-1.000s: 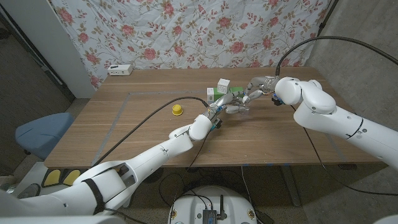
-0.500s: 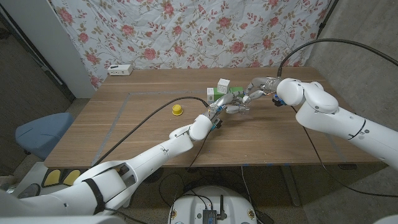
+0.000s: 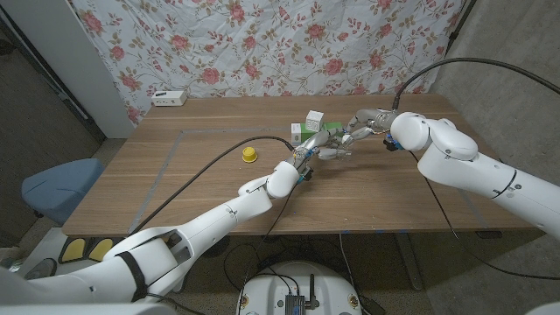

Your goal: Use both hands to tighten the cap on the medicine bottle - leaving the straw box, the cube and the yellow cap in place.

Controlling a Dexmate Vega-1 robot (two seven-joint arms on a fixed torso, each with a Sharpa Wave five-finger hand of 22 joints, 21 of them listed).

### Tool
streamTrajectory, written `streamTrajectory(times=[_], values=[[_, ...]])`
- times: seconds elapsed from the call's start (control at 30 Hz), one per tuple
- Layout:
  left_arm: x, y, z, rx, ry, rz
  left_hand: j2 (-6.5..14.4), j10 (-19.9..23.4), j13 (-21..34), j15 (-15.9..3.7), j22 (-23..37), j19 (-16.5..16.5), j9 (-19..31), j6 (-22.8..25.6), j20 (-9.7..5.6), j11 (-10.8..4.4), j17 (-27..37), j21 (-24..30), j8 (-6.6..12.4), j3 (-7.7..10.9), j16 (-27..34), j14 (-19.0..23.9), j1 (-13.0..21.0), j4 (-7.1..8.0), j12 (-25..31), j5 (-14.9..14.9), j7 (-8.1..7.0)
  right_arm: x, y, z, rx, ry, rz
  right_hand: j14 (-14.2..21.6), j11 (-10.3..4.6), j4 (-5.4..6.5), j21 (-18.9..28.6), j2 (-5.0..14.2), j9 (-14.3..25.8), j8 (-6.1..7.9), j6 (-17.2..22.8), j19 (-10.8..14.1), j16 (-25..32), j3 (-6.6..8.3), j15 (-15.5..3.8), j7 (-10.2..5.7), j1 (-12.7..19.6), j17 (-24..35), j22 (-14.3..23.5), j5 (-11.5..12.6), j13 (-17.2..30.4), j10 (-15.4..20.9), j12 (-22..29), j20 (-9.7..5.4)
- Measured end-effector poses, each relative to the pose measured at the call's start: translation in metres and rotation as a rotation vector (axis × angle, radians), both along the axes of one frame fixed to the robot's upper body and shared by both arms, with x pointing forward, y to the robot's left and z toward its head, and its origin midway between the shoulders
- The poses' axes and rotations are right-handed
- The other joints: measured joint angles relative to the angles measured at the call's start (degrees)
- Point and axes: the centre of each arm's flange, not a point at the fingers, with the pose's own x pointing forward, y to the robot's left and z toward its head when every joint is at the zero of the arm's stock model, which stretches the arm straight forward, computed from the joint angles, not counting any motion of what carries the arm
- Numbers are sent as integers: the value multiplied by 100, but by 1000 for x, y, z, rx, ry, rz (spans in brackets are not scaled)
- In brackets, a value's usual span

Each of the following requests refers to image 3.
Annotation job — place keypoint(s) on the green flexible straws box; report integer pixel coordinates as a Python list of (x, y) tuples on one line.
[(302, 135)]

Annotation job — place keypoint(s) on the clear white-capped medicine bottle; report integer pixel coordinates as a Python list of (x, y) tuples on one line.
[(345, 140)]

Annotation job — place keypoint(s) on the black electronics box with antenna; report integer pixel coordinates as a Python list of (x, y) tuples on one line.
[(295, 303)]

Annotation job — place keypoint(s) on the white robot torso base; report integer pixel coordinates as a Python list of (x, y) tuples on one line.
[(271, 289)]

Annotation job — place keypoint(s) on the blue padded stool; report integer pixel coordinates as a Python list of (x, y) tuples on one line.
[(61, 186)]

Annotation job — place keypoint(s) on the black backdrop stand pole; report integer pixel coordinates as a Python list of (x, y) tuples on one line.
[(460, 19)]

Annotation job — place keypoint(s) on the grey slipper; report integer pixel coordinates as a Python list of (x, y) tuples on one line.
[(41, 269)]

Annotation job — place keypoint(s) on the grey table leg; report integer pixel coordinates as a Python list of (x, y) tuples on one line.
[(409, 262)]

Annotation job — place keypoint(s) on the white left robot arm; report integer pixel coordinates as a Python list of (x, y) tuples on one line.
[(197, 232)]

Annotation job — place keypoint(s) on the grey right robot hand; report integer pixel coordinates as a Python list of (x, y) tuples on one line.
[(372, 118)]

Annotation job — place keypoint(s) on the yellow bottle cap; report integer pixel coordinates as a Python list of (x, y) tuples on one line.
[(249, 154)]

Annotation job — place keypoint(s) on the white power strip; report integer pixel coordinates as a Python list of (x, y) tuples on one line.
[(168, 98)]

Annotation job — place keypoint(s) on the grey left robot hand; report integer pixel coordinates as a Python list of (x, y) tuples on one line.
[(315, 144)]

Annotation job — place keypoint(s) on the floral backdrop cloth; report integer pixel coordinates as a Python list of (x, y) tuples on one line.
[(271, 48)]

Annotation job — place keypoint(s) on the white cube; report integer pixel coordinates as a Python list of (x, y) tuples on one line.
[(314, 121)]

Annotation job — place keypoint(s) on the white board panel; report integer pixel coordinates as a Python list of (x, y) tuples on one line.
[(74, 57)]

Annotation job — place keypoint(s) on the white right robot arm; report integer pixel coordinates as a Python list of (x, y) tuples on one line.
[(472, 170)]

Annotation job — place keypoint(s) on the yellow black foot pedal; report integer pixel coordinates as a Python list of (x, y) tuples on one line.
[(72, 250), (100, 247)]

